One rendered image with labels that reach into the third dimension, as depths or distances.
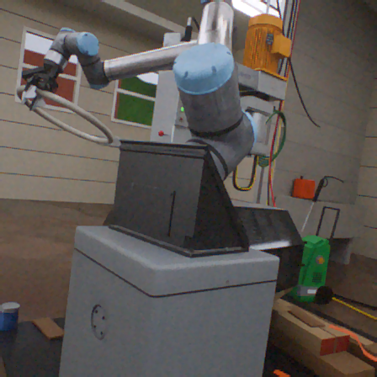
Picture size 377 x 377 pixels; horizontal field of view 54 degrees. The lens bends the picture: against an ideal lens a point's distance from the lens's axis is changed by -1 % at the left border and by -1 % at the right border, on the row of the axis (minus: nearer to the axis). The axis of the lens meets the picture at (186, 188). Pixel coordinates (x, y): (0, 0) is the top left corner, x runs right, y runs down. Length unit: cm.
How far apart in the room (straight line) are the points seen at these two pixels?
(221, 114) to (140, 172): 26
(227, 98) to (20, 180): 730
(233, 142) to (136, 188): 28
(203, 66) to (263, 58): 179
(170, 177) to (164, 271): 25
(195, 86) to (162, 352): 59
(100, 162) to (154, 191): 774
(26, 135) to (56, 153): 71
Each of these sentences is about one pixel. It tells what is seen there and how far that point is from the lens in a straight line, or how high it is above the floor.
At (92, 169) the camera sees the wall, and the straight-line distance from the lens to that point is 857.
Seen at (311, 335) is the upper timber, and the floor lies 20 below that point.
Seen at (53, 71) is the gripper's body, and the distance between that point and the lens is 171.
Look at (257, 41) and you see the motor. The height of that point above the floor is 195.
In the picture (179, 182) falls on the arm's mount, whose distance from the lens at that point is 86.
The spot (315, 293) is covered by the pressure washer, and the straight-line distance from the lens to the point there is 365.
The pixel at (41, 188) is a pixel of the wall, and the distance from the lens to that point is 822.
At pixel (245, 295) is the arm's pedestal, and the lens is 94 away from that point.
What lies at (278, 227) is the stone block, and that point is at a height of 77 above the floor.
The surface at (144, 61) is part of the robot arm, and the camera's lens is 162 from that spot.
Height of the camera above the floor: 104
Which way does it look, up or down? 3 degrees down
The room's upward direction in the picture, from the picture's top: 8 degrees clockwise
